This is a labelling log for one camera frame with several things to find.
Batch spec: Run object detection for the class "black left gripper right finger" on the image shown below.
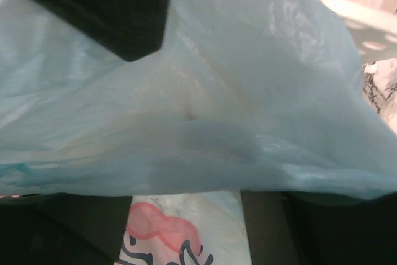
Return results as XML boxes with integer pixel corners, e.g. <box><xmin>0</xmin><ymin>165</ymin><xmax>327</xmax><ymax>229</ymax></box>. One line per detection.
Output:
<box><xmin>240</xmin><ymin>191</ymin><xmax>396</xmax><ymax>264</ymax></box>

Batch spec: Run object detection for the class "light blue plastic grocery bag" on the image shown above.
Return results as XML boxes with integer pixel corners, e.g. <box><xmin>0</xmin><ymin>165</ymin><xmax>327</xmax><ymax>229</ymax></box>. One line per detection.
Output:
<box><xmin>0</xmin><ymin>0</ymin><xmax>397</xmax><ymax>265</ymax></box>

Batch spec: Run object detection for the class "white perforated plastic basket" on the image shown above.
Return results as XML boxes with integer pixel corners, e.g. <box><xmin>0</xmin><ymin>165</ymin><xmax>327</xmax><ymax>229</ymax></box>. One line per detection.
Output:
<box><xmin>321</xmin><ymin>0</ymin><xmax>396</xmax><ymax>64</ymax></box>

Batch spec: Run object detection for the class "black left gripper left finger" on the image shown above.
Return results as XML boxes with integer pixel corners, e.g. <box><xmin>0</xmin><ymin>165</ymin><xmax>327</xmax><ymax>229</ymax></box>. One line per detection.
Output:
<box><xmin>1</xmin><ymin>194</ymin><xmax>132</xmax><ymax>264</ymax></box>

